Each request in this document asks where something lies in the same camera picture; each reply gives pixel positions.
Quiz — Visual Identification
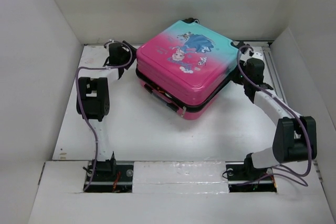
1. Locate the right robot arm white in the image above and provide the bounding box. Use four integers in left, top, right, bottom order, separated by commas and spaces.
234, 58, 317, 179

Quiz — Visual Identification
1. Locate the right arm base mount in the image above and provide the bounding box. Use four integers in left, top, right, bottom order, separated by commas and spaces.
222, 162, 277, 193

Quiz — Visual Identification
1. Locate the silver zipper pull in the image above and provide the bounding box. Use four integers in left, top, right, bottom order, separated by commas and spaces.
181, 106, 187, 118

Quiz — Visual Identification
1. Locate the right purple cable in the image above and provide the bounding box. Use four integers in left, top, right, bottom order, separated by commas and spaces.
223, 45, 314, 187

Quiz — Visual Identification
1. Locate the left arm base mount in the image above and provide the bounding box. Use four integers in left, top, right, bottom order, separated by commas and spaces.
83, 161, 134, 194

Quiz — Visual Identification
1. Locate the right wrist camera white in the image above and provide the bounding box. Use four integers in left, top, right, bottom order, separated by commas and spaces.
249, 50, 264, 61

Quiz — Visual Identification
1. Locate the purple cable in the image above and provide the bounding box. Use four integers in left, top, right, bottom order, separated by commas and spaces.
223, 45, 314, 187
75, 40, 134, 190

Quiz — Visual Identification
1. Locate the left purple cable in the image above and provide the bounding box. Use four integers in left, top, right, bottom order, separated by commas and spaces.
75, 40, 134, 190

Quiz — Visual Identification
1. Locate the pink teal kids suitcase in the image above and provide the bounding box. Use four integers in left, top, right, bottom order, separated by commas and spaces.
136, 18, 245, 120

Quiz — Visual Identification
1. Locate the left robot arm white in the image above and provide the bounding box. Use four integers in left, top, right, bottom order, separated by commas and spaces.
75, 40, 136, 174

